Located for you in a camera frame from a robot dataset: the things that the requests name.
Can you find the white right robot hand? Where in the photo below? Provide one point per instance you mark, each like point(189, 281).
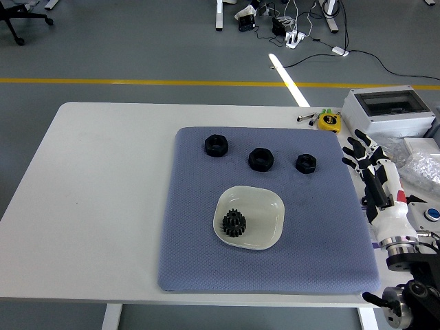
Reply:
point(390, 213)

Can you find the white desk foot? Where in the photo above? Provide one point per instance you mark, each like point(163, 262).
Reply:
point(51, 4)

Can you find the large black hex nut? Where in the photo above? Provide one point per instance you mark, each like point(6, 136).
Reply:
point(261, 165)
point(216, 151)

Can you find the white square dish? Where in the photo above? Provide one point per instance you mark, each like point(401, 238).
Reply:
point(261, 220)

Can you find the white power adapter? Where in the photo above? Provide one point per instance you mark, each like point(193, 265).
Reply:
point(339, 51)

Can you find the clear bag of resistor strips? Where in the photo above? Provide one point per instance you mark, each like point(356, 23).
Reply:
point(395, 151)

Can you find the blue-grey textured mat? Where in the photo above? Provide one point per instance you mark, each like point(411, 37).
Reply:
point(192, 240)

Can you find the clear bag of small parts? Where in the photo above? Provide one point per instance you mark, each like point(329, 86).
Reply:
point(423, 168)

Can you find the white box with blue button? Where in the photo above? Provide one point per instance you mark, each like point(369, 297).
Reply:
point(421, 208)

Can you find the small black hex nut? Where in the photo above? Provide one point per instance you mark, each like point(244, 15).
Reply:
point(306, 169)

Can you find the silver metal tool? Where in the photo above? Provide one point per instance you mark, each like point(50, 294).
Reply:
point(304, 117)

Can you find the white desk leg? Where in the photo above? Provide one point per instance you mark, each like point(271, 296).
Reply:
point(331, 24)
point(219, 17)

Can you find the yellow tape measure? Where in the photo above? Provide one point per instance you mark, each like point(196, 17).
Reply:
point(328, 121)

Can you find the purple and white card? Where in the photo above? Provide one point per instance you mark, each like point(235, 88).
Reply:
point(372, 233)

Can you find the large black gear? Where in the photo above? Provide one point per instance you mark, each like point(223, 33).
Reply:
point(233, 232)

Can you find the white table leg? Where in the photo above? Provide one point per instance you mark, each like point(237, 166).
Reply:
point(111, 318)
point(368, 319)

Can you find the flat white box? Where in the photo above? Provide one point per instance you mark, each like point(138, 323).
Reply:
point(426, 144)

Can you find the white crumpled cloth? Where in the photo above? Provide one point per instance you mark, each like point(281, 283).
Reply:
point(244, 12)

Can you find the white power strip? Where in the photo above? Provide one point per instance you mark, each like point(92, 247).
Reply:
point(294, 39)

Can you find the small black tool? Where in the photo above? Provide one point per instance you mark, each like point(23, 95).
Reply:
point(312, 121)

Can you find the black device box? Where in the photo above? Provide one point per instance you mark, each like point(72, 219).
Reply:
point(246, 23)

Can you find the grey electrical enclosure box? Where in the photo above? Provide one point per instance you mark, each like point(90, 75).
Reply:
point(357, 113)

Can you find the black charger block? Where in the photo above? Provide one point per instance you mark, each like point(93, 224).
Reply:
point(278, 27)

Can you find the black office chair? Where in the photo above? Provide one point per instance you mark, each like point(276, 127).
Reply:
point(20, 41)

